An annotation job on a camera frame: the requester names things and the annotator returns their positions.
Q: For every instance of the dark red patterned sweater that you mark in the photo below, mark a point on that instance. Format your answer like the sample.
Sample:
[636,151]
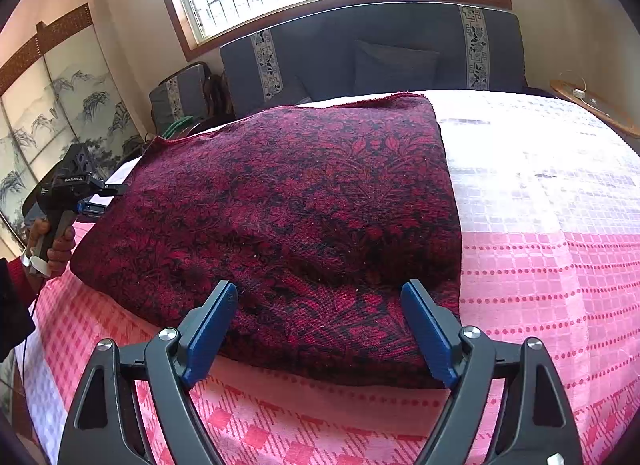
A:
[300,205]

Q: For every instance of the white plug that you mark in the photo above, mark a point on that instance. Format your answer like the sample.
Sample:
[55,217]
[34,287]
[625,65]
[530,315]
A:
[579,92]

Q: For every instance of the person's left hand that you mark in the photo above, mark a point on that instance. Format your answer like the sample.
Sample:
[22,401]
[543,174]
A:
[62,247]

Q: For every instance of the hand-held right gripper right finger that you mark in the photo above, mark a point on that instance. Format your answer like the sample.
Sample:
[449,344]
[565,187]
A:
[430,335]

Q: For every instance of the painted folding screen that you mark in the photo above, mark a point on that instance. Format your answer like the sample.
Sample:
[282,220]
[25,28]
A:
[60,110]

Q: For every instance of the grey cushioned sofa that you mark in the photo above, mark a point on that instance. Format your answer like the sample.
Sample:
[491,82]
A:
[325,45]

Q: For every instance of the round wooden side table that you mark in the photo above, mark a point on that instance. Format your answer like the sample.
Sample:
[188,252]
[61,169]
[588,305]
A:
[600,110]

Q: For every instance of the large dark grey cushion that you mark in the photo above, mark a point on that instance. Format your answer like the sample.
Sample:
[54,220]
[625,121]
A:
[395,67]

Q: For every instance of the wooden armchair with grey cushion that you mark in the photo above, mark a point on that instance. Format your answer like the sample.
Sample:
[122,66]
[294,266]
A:
[185,90]

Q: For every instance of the pink checked bedsheet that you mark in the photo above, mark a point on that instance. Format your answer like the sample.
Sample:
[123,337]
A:
[525,245]

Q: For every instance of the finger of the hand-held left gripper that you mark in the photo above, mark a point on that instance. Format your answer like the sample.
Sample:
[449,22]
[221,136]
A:
[92,208]
[115,188]

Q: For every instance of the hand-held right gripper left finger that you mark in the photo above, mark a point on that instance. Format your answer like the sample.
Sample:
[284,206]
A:
[210,335]

